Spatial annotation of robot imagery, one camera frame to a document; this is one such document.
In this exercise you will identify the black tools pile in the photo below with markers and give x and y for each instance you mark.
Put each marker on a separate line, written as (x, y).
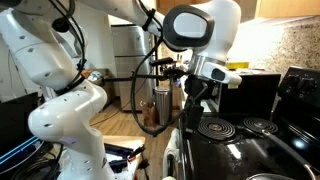
(120, 155)

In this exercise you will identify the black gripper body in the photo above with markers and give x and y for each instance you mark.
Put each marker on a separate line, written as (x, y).
(195, 91)

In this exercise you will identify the pale yellow towel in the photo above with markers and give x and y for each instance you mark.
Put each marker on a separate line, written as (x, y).
(171, 150)

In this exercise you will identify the stainless steel trash can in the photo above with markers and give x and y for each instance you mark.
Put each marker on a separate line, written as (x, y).
(163, 103)

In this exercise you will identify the large coil burner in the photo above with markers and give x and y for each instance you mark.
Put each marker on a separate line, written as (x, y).
(216, 128)

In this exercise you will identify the light wooden table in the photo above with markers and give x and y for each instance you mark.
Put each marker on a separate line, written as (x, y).
(123, 140)

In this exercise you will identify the black round stand camera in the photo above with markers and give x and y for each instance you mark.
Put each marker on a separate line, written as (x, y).
(61, 25)

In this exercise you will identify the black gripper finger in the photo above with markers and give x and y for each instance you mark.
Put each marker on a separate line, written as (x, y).
(196, 118)

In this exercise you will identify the small coil burner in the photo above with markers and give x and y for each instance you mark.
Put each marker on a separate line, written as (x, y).
(260, 125)

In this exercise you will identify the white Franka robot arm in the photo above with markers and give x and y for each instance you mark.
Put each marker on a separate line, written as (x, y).
(66, 123)

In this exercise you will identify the black microwave oven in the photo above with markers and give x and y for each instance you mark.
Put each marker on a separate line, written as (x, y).
(253, 93)

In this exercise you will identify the yellow box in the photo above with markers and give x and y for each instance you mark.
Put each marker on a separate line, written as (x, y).
(237, 65)

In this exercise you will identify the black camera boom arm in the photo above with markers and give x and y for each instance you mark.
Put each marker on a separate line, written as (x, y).
(116, 79)

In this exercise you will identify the black electric stove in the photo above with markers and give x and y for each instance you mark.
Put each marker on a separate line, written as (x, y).
(253, 156)

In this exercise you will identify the stainless steel refrigerator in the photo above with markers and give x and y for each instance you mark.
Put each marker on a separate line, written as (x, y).
(126, 66)

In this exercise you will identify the small brown bag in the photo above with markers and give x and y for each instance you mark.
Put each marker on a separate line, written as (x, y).
(150, 116)

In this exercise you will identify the white paper sheet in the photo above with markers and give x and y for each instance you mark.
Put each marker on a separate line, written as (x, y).
(250, 71)

